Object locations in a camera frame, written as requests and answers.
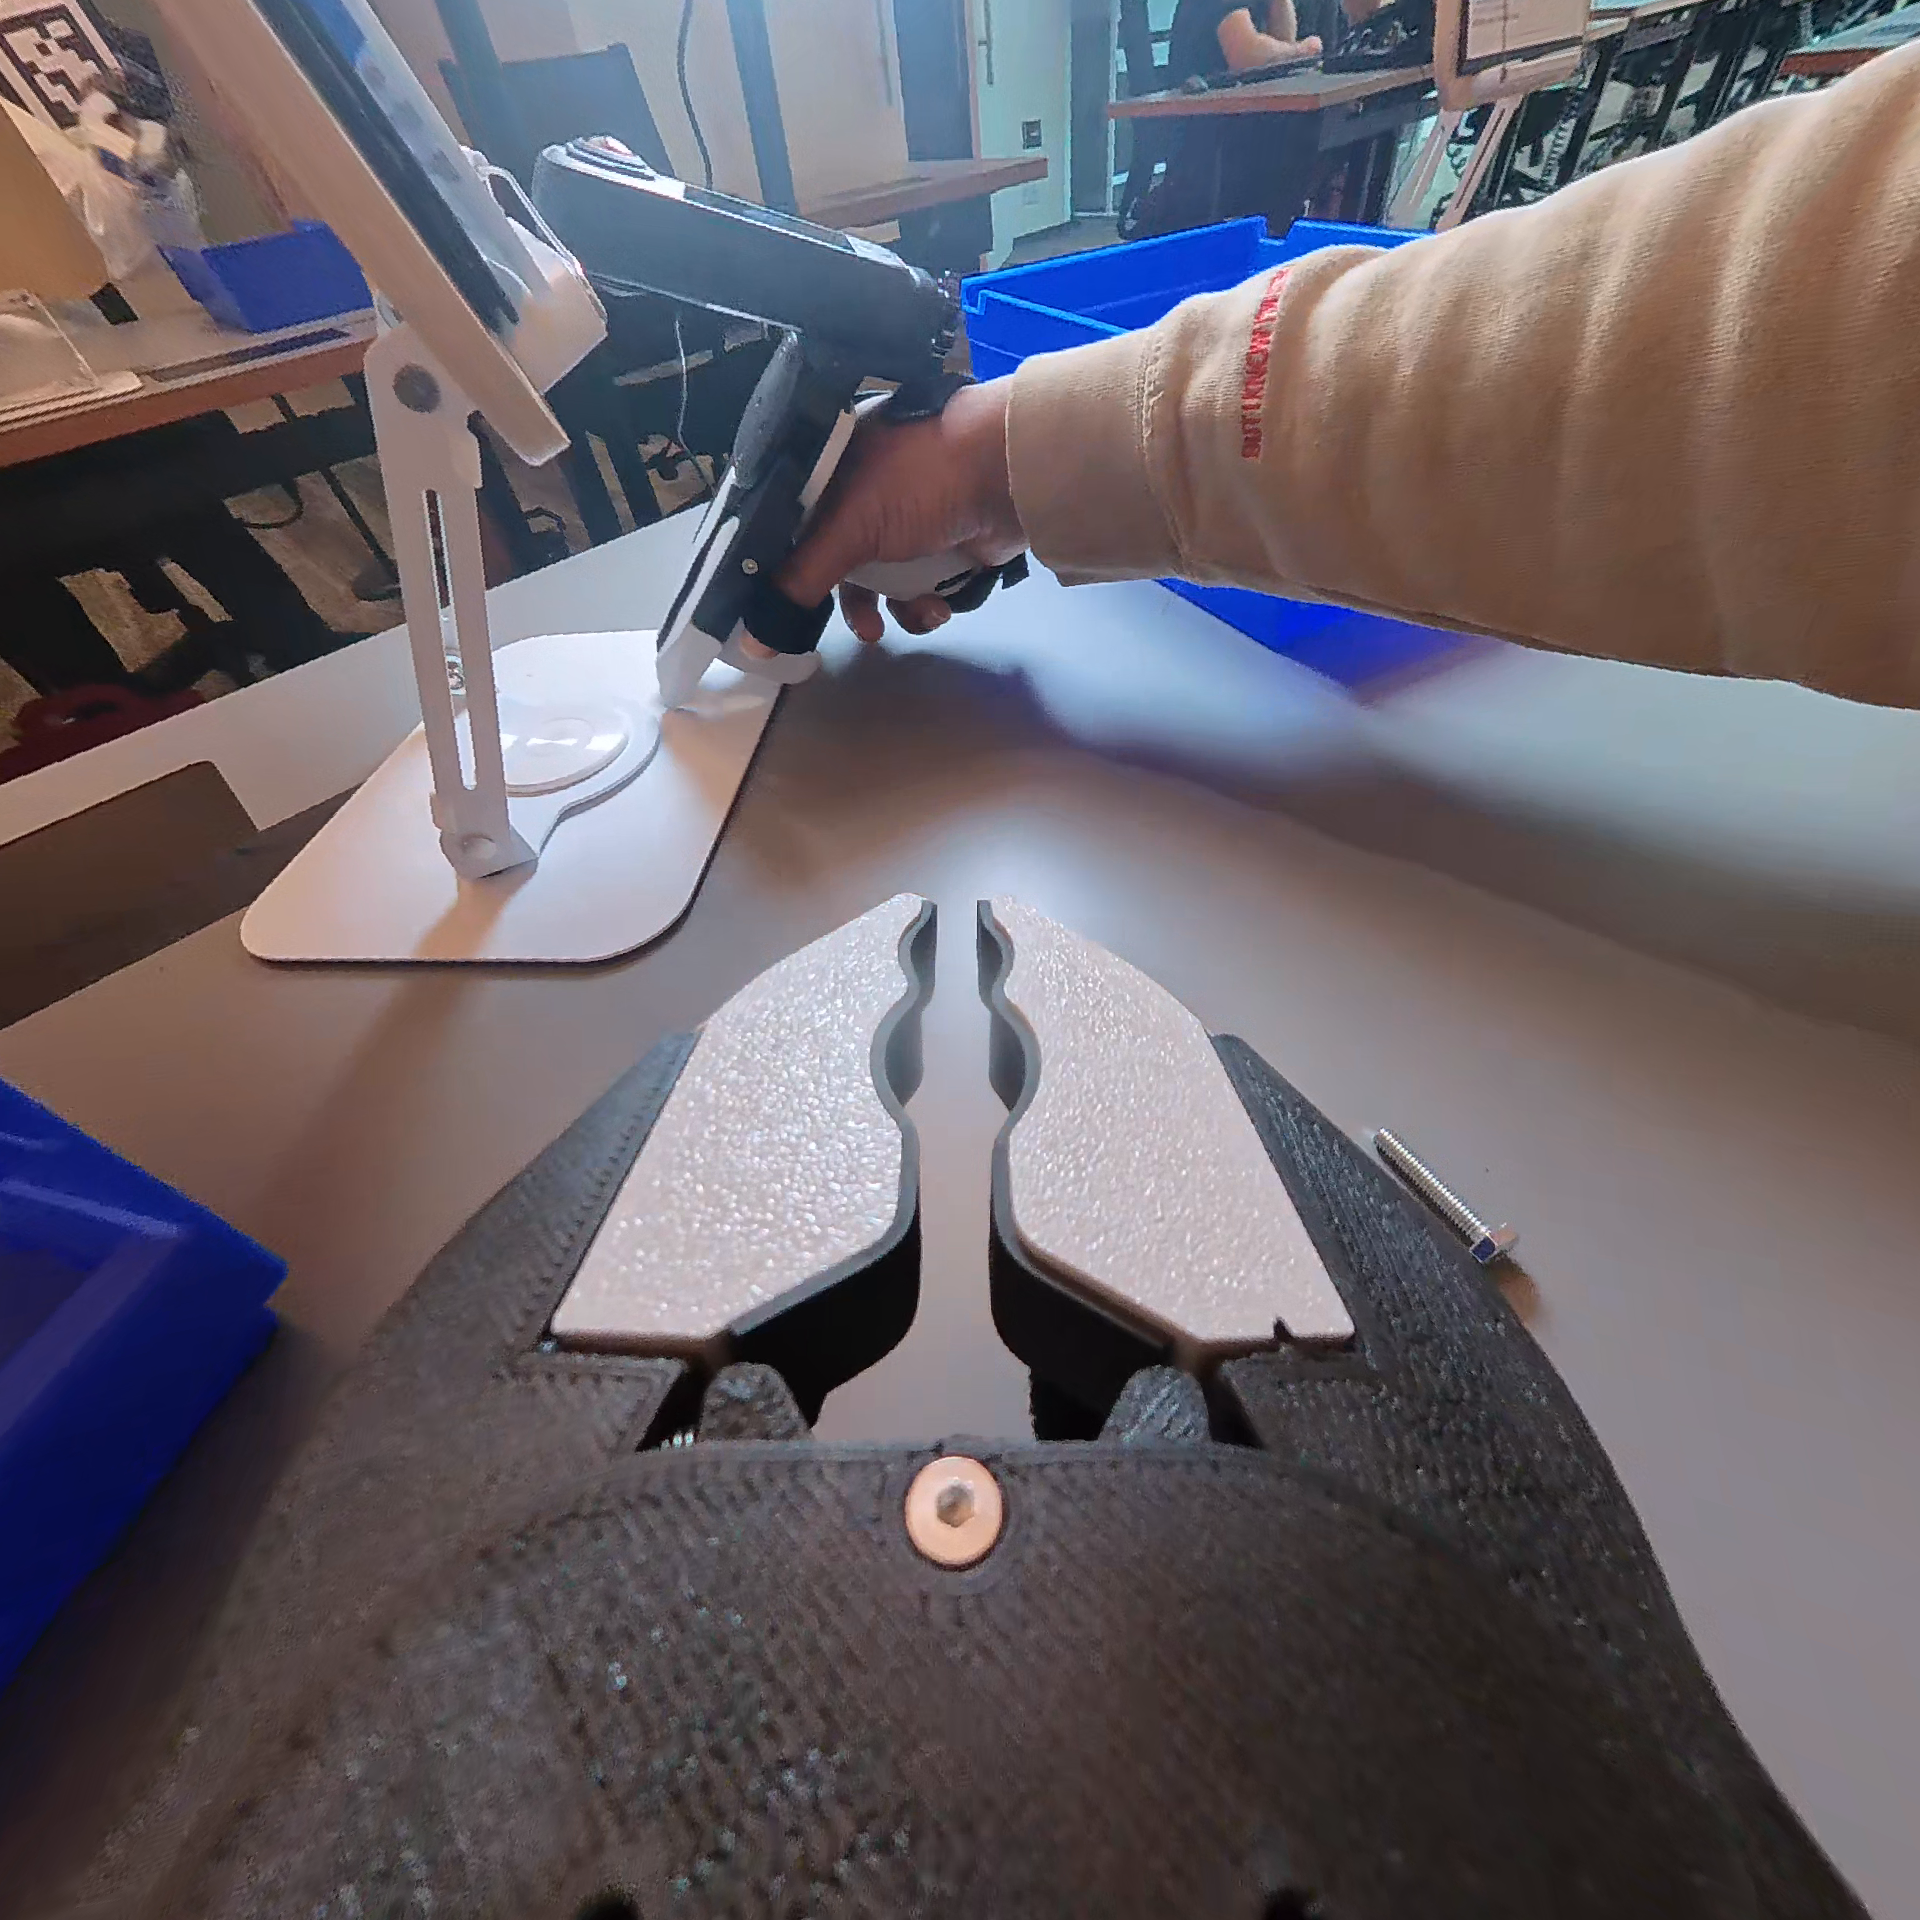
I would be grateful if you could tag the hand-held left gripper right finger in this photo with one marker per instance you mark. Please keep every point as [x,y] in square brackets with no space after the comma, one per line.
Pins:
[1154,1172]

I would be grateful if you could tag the wooden desk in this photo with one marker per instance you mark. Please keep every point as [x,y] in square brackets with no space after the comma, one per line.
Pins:
[1260,97]
[182,384]

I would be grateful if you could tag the person's right hand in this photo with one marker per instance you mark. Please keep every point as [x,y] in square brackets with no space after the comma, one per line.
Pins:
[914,497]

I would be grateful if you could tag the white tablet stand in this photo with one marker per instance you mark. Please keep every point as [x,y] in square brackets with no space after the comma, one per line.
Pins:
[511,843]

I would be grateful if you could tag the small blue bin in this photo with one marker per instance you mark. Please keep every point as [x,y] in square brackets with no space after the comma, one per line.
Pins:
[277,278]

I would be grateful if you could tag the person's right forearm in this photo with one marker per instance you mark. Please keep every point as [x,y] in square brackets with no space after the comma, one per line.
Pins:
[1500,392]

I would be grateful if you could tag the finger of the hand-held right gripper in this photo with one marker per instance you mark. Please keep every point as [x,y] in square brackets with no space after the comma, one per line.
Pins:
[702,615]

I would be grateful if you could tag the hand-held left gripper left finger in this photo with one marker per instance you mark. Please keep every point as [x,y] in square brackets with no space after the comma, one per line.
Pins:
[751,1172]

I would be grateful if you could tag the blue plastic bin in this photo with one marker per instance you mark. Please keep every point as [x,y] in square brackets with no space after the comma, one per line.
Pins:
[1096,301]
[93,1323]

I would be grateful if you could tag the silver bolt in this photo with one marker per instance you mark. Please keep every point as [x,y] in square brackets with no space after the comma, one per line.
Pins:
[1440,1192]

